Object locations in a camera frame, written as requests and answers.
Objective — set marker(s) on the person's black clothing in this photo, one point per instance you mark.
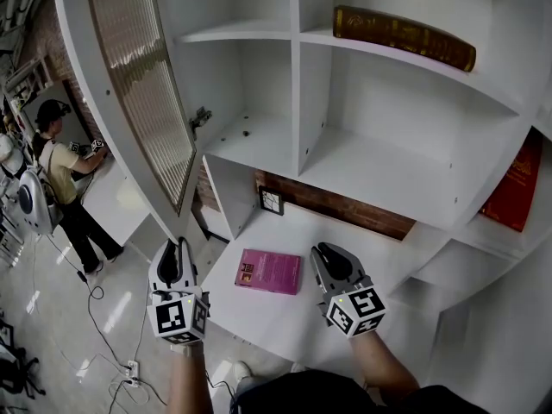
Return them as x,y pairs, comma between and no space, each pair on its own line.
328,395

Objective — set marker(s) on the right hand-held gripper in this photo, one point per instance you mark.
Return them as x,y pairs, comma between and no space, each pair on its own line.
355,309

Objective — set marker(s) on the red hardcover book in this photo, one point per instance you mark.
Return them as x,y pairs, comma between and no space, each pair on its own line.
513,188

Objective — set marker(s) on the white metal rack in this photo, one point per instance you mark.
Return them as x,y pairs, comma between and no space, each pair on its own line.
21,84

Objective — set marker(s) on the brown gold-print book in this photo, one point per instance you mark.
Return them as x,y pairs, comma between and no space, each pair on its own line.
405,37

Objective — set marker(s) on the white cabinet shelving unit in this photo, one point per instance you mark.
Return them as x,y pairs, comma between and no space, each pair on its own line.
388,166

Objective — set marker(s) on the white side table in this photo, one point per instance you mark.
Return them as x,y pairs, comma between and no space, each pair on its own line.
112,201

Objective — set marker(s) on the black power adapter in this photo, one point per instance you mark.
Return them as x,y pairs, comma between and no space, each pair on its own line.
82,275

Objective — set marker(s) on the person's white shoe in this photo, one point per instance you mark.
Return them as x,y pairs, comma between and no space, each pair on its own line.
243,375

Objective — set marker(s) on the pink book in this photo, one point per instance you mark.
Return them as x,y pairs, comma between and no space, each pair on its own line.
271,272

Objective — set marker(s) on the black chair base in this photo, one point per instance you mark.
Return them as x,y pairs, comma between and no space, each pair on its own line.
17,375

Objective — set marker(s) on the person's right forearm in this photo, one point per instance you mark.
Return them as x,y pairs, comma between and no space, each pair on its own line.
384,365

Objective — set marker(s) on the white power strip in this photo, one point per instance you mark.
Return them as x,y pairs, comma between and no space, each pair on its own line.
133,373

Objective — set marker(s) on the white cabinet glass door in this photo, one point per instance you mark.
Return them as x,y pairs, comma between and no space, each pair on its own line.
86,80

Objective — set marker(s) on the black picture frame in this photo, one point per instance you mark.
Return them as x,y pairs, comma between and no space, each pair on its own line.
271,200

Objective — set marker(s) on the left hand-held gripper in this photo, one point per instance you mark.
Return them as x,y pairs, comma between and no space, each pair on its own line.
174,315

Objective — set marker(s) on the person's left forearm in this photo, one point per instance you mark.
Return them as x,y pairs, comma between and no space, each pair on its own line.
190,382

